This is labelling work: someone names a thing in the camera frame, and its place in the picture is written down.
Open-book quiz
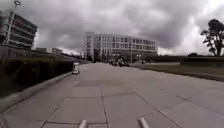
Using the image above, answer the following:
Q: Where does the white building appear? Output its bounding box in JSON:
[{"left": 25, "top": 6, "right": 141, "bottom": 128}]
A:
[{"left": 83, "top": 31, "right": 159, "bottom": 64}]

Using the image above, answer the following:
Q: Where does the grey concrete slab pavement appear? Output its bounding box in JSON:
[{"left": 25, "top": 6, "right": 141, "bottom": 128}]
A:
[{"left": 0, "top": 62, "right": 224, "bottom": 128}]

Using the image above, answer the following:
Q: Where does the small white robot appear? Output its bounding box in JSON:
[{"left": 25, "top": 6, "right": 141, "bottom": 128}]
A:
[{"left": 71, "top": 61, "right": 81, "bottom": 75}]

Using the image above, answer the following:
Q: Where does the low building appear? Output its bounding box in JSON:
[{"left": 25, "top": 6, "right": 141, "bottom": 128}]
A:
[{"left": 35, "top": 46, "right": 64, "bottom": 55}]

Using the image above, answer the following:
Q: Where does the robot's own part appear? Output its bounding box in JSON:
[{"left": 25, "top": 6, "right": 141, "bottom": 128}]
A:
[
  {"left": 138, "top": 116, "right": 150, "bottom": 128},
  {"left": 78, "top": 119, "right": 89, "bottom": 128}
]

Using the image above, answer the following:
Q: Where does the grass lawn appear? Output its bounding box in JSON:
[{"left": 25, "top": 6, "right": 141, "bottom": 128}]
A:
[{"left": 131, "top": 63, "right": 224, "bottom": 77}]

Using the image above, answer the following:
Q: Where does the green hedge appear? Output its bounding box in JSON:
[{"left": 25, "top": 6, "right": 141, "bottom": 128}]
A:
[{"left": 0, "top": 57, "right": 75, "bottom": 98}]

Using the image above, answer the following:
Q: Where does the grey concrete kerb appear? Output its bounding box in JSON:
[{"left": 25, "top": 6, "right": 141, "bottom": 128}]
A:
[{"left": 0, "top": 70, "right": 74, "bottom": 113}]

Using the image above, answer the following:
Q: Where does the low dark hedge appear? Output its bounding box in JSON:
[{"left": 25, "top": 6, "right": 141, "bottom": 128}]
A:
[{"left": 179, "top": 56, "right": 224, "bottom": 66}]

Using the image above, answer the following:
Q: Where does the dark building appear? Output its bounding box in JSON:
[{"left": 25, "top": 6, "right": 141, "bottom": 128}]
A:
[{"left": 0, "top": 11, "right": 38, "bottom": 50}]

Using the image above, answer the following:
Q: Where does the pine tree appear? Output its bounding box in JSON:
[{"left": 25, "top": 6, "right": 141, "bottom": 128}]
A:
[{"left": 200, "top": 18, "right": 224, "bottom": 57}]

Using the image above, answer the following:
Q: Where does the lamp post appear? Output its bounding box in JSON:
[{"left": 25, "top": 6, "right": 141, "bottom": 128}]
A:
[{"left": 5, "top": 0, "right": 22, "bottom": 46}]

